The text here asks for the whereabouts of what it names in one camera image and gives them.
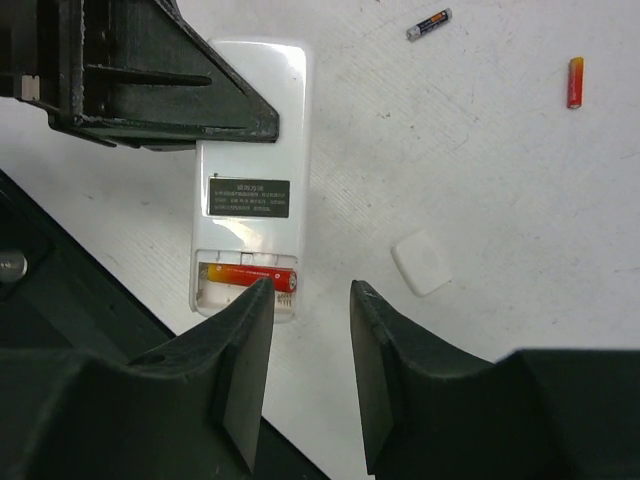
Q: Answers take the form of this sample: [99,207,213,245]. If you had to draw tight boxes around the long white remote control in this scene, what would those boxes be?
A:
[189,39,315,323]

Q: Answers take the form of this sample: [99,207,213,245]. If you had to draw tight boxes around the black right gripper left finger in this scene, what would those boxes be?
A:
[1,280,275,479]

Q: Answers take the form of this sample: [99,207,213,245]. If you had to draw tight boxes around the white battery cover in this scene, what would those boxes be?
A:
[391,230,452,297]

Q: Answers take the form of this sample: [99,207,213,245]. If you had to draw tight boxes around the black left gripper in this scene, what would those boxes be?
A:
[1,1,279,150]

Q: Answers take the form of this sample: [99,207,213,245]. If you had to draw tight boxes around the red orange battery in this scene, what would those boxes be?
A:
[567,57,585,109]
[203,264,298,293]

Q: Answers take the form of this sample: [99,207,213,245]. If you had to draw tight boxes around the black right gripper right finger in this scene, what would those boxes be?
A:
[350,281,639,479]

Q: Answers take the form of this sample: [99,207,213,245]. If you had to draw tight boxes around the black battery near left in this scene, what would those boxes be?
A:
[405,8,453,42]

